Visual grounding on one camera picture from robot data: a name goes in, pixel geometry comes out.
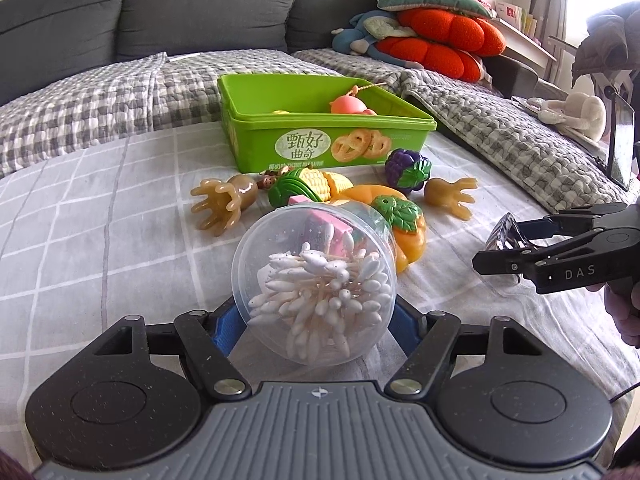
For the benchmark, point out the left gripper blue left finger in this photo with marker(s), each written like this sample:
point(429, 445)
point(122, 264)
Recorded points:
point(206, 340)

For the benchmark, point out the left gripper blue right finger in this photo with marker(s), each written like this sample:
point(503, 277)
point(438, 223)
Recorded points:
point(428, 340)

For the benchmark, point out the leopard print hair clip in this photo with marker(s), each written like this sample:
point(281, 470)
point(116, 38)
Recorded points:
point(505, 235)

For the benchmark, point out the orange toy pumpkin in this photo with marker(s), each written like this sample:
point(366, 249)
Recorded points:
point(405, 219)

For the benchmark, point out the clear cotton swab jar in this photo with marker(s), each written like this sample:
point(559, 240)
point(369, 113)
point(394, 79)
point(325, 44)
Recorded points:
point(310, 308)

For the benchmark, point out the brown rubber hand toy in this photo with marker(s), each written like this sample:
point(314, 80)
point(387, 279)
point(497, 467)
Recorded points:
point(451, 197)
point(224, 201)

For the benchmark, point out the pink plastic piece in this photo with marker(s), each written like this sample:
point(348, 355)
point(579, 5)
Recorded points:
point(319, 227)

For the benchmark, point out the purple toy grapes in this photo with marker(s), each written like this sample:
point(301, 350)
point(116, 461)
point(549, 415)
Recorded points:
point(406, 170)

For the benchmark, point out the small brown reindeer toy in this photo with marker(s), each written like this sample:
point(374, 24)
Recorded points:
point(272, 177)

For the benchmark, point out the toy corn cob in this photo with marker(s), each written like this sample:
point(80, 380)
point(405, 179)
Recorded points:
point(316, 185)

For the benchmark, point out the pink rubber pig toy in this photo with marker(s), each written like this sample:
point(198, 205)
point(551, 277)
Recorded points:
point(351, 104)

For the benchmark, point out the right hand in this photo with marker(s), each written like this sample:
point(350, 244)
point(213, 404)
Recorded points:
point(624, 312)

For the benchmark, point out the white plush toy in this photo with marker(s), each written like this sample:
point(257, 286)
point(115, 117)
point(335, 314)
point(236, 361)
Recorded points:
point(579, 111)

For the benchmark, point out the grey pebble pattern blanket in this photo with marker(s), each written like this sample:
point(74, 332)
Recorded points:
point(547, 166)

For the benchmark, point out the green plastic cookie box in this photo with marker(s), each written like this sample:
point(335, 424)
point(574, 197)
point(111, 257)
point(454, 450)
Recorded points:
point(273, 120)

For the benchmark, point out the grey checked quilt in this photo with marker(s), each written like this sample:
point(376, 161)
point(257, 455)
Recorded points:
point(157, 92)

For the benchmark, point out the orange flower cushion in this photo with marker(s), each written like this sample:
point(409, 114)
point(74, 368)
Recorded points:
point(446, 43)

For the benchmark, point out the blue plush monkey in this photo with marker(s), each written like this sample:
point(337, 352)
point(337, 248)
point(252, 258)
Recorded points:
point(366, 30)

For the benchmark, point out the dark grey sofa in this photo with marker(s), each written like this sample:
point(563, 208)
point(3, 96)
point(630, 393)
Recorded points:
point(43, 41)

